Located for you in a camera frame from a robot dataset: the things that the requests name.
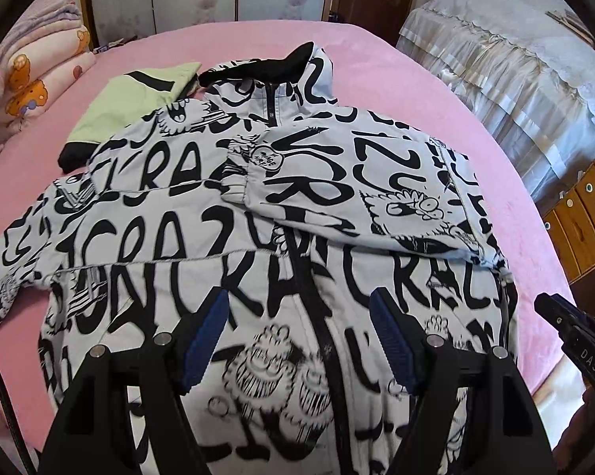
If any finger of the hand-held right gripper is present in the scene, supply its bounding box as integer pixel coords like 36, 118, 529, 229
534, 293, 578, 340

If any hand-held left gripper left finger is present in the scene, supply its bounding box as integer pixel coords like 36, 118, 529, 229
37, 289, 230, 475

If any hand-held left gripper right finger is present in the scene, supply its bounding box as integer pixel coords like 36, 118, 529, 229
369, 289, 546, 475

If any white black graffiti print jacket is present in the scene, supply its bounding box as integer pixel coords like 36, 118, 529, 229
0, 44, 521, 475

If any wooden drawer cabinet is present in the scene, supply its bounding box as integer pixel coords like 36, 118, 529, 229
542, 160, 595, 289

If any lace covered furniture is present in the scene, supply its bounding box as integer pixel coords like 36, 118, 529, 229
395, 0, 595, 205

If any folded green black garment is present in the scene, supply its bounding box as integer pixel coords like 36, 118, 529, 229
57, 62, 202, 174

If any pink bed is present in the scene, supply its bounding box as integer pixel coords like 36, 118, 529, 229
0, 20, 578, 475

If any pink cartoon bear quilt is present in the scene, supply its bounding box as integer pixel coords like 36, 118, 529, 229
0, 25, 97, 145

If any small printed box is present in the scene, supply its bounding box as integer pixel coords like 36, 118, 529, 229
90, 41, 139, 56

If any folded purple pink blanket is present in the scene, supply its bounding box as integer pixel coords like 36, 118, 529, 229
0, 0, 86, 87

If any black cable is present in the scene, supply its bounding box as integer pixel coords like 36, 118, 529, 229
0, 331, 37, 475

